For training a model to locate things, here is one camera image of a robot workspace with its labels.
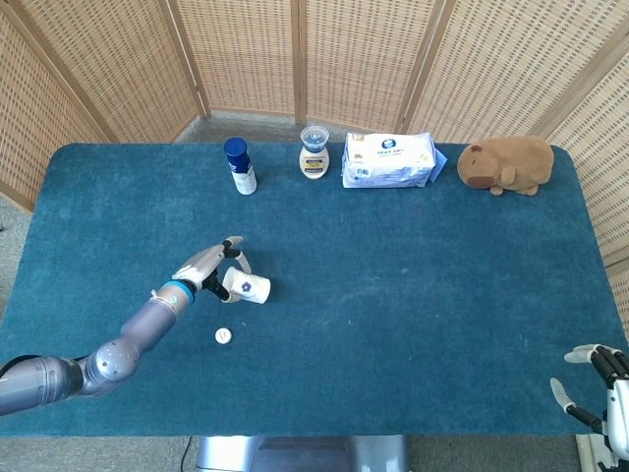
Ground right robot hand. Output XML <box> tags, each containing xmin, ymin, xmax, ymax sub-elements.
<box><xmin>549</xmin><ymin>343</ymin><xmax>629</xmax><ymax>458</ymax></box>

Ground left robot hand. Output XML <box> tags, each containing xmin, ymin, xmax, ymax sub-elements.
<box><xmin>170</xmin><ymin>235</ymin><xmax>255</xmax><ymax>304</ymax></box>

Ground floral white paper cup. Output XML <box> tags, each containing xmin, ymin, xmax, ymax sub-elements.
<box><xmin>221</xmin><ymin>266</ymin><xmax>272</xmax><ymax>304</ymax></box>

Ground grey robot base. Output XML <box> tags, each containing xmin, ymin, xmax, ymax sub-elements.
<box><xmin>196</xmin><ymin>435</ymin><xmax>410</xmax><ymax>472</ymax></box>

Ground blue capped white bottle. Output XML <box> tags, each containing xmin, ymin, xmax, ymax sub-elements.
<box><xmin>223</xmin><ymin>137</ymin><xmax>257</xmax><ymax>196</ymax></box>

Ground cream squeeze sauce bottle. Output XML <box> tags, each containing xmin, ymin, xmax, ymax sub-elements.
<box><xmin>298</xmin><ymin>125</ymin><xmax>330</xmax><ymax>181</ymax></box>

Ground blue table cloth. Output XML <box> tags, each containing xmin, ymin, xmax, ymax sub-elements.
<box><xmin>0</xmin><ymin>142</ymin><xmax>629</xmax><ymax>438</ymax></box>

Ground white tissue pack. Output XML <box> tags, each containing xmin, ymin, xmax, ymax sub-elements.
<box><xmin>341</xmin><ymin>131</ymin><xmax>448</xmax><ymax>190</ymax></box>

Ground woven rattan folding screen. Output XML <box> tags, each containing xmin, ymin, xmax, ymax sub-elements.
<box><xmin>0</xmin><ymin>0</ymin><xmax>629</xmax><ymax>345</ymax></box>

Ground brown capybara plush toy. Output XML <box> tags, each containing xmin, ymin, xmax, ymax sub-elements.
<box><xmin>456</xmin><ymin>135</ymin><xmax>555</xmax><ymax>197</ymax></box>

